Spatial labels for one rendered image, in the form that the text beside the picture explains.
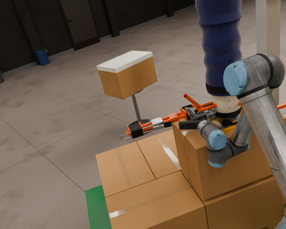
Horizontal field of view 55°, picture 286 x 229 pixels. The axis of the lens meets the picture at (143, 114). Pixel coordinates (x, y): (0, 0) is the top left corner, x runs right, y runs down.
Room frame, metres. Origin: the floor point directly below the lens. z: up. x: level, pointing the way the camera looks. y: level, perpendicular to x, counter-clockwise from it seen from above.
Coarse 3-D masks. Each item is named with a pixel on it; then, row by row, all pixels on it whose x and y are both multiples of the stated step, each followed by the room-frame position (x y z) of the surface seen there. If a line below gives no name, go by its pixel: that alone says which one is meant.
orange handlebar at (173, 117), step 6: (210, 102) 1.52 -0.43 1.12; (198, 108) 1.50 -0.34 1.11; (204, 108) 1.47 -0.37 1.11; (210, 108) 1.47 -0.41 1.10; (282, 108) 1.29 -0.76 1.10; (168, 114) 1.49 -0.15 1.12; (174, 114) 1.46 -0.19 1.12; (180, 114) 1.48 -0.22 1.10; (168, 120) 1.43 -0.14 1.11; (174, 120) 1.43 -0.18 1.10; (144, 126) 1.44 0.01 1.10; (126, 132) 1.41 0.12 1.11
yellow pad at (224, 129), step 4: (224, 120) 1.42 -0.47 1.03; (228, 120) 1.45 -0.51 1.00; (224, 124) 1.41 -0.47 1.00; (228, 124) 1.41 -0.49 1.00; (232, 124) 1.40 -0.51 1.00; (220, 128) 1.39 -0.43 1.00; (224, 128) 1.38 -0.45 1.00; (228, 128) 1.37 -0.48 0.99; (232, 128) 1.37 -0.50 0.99; (224, 132) 1.36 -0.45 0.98
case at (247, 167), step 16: (240, 112) 1.55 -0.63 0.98; (176, 128) 1.57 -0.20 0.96; (176, 144) 1.65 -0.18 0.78; (192, 144) 1.32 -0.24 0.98; (256, 144) 1.34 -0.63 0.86; (192, 160) 1.35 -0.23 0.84; (240, 160) 1.32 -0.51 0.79; (256, 160) 1.34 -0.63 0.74; (192, 176) 1.40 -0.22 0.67; (208, 176) 1.28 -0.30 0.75; (224, 176) 1.30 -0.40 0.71; (240, 176) 1.32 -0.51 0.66; (256, 176) 1.34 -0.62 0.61; (208, 192) 1.28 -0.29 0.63; (224, 192) 1.30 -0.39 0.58
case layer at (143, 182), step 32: (128, 160) 1.93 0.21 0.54; (160, 160) 1.83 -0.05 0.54; (128, 192) 1.54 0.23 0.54; (160, 192) 1.47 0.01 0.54; (192, 192) 1.40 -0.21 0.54; (256, 192) 1.33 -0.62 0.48; (128, 224) 1.25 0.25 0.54; (160, 224) 1.21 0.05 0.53; (192, 224) 1.25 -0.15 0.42; (224, 224) 1.28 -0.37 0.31; (256, 224) 1.33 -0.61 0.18
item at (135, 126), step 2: (138, 122) 1.46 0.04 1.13; (132, 124) 1.45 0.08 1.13; (134, 124) 1.44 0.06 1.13; (136, 124) 1.44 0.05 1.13; (138, 124) 1.43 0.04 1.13; (140, 124) 1.43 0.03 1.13; (128, 126) 1.44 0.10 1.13; (130, 126) 1.43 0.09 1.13; (132, 126) 1.43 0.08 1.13; (134, 126) 1.42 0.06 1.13; (136, 126) 1.42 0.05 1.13; (138, 126) 1.41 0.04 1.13; (140, 126) 1.41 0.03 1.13; (142, 126) 1.40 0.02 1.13; (128, 128) 1.42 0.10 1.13; (130, 128) 1.41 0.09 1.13; (132, 128) 1.41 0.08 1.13; (134, 128) 1.40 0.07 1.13; (136, 128) 1.40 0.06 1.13; (128, 130) 1.40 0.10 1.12; (130, 130) 1.39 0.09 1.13; (130, 134) 1.38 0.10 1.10; (130, 136) 1.39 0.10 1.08
